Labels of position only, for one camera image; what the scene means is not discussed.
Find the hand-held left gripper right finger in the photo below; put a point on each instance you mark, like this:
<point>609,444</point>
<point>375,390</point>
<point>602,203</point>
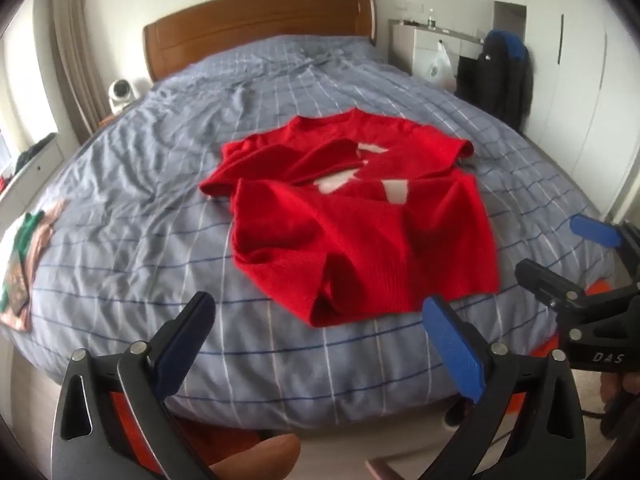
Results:
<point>452,345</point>

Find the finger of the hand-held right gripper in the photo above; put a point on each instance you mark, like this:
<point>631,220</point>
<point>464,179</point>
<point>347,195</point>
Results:
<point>595,231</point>
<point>545,277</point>

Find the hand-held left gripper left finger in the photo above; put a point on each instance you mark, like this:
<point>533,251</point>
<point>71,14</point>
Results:
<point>185,340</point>

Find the red knit sweater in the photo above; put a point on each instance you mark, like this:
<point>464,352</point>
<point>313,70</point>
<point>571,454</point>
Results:
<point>360,220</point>

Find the pink and green folded clothes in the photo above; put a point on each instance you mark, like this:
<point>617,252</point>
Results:
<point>30,255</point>

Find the dark clothes pile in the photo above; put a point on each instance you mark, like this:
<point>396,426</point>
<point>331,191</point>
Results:
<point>35,149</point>

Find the person's right hand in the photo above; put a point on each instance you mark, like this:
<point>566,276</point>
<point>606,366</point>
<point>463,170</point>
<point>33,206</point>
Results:
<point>610,386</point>

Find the person's left hand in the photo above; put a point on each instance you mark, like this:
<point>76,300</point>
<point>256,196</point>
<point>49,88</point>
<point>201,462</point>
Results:
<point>260,457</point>

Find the orange cloth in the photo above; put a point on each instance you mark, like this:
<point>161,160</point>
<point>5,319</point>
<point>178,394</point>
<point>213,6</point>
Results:
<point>545,346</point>

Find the white wardrobe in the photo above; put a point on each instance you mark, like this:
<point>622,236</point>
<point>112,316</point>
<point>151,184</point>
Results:
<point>575,85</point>

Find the bed with grey checked cover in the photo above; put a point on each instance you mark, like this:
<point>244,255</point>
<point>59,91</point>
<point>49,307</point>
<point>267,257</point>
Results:
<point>210,170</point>

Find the white low cabinet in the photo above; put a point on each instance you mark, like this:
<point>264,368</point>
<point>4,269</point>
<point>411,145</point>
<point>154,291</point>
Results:
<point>42,167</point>

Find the white plastic bag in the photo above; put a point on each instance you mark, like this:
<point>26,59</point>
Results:
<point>440,67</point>

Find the white round fan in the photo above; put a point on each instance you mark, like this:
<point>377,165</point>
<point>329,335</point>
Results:
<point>120,94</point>

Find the white dresser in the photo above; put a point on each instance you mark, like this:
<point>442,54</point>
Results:
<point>415,42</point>

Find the green bottle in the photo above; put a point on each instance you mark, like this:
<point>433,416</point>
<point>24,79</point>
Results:
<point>431,20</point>

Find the beige curtain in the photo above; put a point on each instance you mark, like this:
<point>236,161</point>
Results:
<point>80,60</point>

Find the white sheer curtain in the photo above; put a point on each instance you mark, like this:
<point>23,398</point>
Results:
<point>42,75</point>

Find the wooden headboard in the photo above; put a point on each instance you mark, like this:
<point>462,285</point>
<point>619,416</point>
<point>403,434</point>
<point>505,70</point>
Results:
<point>260,25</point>

